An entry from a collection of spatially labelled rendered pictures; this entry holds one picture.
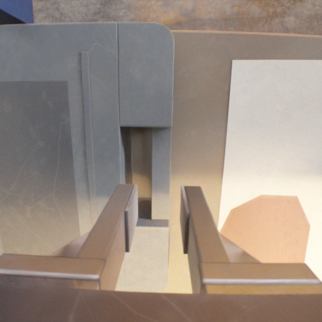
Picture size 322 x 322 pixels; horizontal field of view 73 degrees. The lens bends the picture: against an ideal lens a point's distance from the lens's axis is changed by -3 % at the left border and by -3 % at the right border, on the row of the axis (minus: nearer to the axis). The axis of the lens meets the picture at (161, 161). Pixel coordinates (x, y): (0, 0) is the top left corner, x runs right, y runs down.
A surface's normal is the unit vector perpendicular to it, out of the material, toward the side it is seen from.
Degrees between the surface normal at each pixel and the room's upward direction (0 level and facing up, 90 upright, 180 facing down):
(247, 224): 36
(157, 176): 0
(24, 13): 90
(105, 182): 0
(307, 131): 0
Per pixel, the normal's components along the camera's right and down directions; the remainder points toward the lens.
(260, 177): -0.03, 0.25
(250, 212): -0.30, -0.29
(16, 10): 1.00, 0.02
